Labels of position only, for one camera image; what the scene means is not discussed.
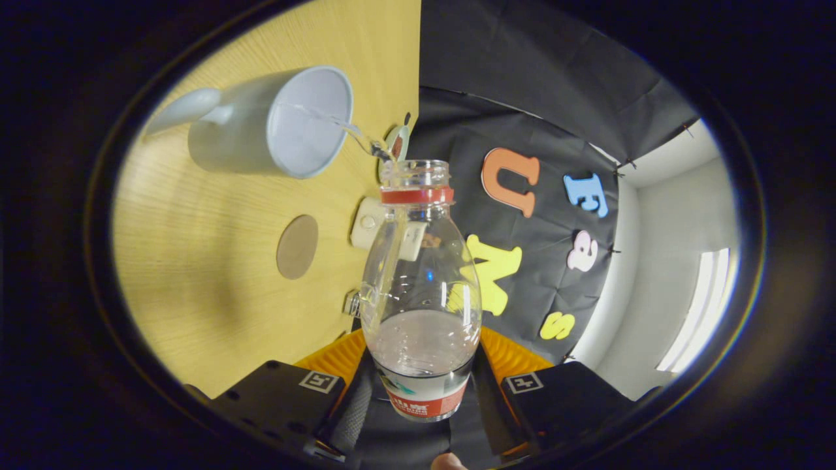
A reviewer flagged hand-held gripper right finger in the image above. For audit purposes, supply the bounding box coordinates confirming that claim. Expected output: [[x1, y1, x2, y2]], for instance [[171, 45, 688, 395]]
[[472, 326, 639, 459]]

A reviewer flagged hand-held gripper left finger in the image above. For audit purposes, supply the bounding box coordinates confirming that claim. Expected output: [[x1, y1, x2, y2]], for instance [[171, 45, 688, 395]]
[[208, 328, 381, 462]]

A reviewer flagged clear plastic bottle red label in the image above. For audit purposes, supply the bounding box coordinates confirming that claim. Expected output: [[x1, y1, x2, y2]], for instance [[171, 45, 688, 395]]
[[359, 159, 483, 423]]

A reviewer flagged round brown coaster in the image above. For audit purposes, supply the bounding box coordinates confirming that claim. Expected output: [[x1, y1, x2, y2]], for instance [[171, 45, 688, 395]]
[[275, 213, 320, 281]]

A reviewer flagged pale blue cup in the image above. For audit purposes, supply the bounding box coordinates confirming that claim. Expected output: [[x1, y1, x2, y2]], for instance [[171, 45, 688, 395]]
[[142, 65, 355, 181]]

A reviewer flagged wooden table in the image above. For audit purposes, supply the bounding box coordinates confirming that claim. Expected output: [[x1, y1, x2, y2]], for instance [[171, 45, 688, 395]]
[[110, 0, 423, 400]]

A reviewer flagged white toaster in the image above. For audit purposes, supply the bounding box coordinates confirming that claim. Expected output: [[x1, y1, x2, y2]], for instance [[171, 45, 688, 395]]
[[349, 195, 429, 262]]

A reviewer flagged pale green plate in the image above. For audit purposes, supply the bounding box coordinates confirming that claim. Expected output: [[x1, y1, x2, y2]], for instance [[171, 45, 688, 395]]
[[377, 123, 411, 184]]

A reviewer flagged black backdrop cloth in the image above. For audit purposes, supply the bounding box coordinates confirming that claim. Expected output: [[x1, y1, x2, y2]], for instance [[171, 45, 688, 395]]
[[349, 0, 701, 467]]

